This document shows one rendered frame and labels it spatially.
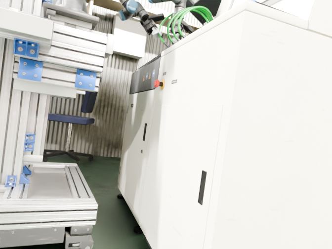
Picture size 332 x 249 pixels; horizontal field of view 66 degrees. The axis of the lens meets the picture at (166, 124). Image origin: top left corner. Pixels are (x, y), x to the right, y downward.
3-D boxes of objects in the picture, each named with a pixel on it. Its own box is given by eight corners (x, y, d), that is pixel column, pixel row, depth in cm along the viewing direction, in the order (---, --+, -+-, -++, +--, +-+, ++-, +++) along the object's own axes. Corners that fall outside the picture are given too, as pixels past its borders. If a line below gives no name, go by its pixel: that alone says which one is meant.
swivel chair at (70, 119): (90, 156, 347) (101, 76, 345) (99, 166, 293) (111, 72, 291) (38, 153, 320) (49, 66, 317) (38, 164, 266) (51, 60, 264)
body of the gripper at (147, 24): (149, 36, 189) (141, 25, 193) (159, 29, 188) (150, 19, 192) (146, 30, 182) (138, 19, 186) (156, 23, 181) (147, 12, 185)
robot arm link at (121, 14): (119, 7, 180) (133, 2, 183) (116, 12, 190) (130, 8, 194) (124, 18, 181) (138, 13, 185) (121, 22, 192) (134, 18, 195)
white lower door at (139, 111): (117, 182, 198) (128, 94, 197) (120, 182, 199) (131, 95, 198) (136, 216, 138) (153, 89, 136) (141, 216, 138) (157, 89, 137)
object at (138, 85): (130, 94, 196) (133, 72, 195) (135, 94, 197) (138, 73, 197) (154, 88, 137) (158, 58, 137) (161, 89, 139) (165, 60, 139)
